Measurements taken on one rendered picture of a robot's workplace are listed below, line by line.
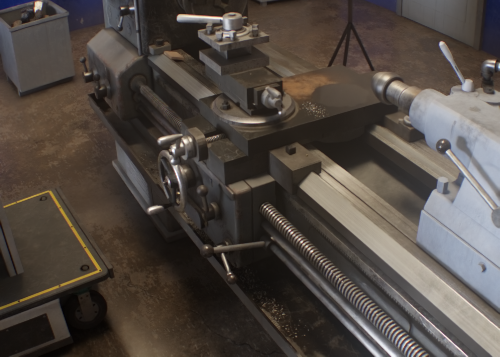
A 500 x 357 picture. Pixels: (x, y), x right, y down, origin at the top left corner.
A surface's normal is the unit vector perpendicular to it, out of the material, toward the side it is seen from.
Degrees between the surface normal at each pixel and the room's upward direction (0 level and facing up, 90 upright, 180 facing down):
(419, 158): 48
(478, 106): 0
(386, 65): 0
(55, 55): 90
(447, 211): 61
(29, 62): 90
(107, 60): 32
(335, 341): 0
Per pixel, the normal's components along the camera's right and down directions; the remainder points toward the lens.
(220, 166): -0.87, 0.28
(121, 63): -0.49, -0.57
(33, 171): -0.03, -0.85
